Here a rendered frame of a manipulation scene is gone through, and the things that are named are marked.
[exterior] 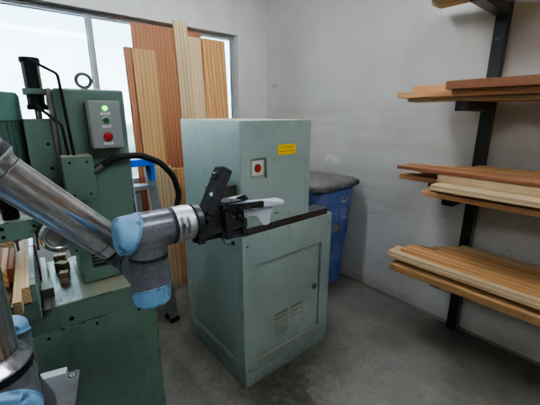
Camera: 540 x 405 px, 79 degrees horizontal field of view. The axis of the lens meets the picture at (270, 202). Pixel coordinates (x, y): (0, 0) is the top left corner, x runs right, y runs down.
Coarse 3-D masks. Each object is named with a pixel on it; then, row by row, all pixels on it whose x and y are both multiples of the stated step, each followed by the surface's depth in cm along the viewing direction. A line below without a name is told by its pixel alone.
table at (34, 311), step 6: (36, 264) 123; (6, 288) 104; (12, 288) 104; (12, 306) 94; (24, 306) 96; (30, 306) 96; (36, 306) 97; (12, 312) 94; (24, 312) 96; (30, 312) 97; (36, 312) 98; (30, 318) 97; (36, 318) 98
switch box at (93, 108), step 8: (88, 104) 109; (96, 104) 110; (104, 104) 112; (112, 104) 113; (88, 112) 110; (96, 112) 111; (112, 112) 114; (120, 112) 115; (88, 120) 112; (96, 120) 111; (112, 120) 114; (120, 120) 116; (88, 128) 115; (96, 128) 112; (104, 128) 113; (112, 128) 115; (120, 128) 116; (96, 136) 112; (120, 136) 117; (96, 144) 113; (112, 144) 116; (120, 144) 117
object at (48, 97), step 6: (48, 90) 110; (48, 96) 110; (48, 102) 110; (48, 108) 113; (54, 108) 112; (54, 114) 112; (54, 126) 113; (54, 132) 113; (54, 138) 113; (60, 150) 115; (60, 168) 116; (60, 174) 117
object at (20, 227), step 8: (24, 216) 121; (0, 224) 113; (8, 224) 114; (16, 224) 116; (24, 224) 117; (40, 224) 120; (0, 232) 113; (8, 232) 115; (16, 232) 116; (24, 232) 117; (32, 232) 119; (0, 240) 114; (8, 240) 115; (16, 240) 119
